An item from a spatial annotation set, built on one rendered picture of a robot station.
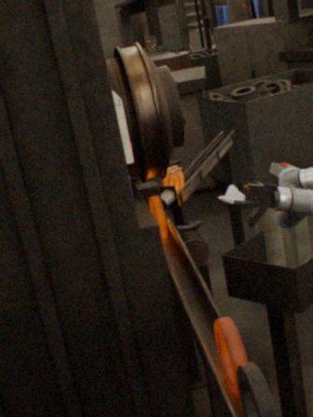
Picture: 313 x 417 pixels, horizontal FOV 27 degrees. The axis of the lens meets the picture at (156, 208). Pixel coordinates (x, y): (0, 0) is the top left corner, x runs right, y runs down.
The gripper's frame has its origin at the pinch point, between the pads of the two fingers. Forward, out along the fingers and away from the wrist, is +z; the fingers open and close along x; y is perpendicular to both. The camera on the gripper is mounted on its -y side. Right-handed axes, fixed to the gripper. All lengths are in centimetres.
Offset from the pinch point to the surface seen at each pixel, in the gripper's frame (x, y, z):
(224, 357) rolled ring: 86, -19, 19
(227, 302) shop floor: -66, -68, -32
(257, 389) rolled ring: 114, -10, 22
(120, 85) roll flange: 16, 38, 44
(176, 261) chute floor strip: 22.3, -16.9, 19.1
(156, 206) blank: 5.5, -3.0, 25.1
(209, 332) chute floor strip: 66, -22, 18
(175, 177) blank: -53, -4, 6
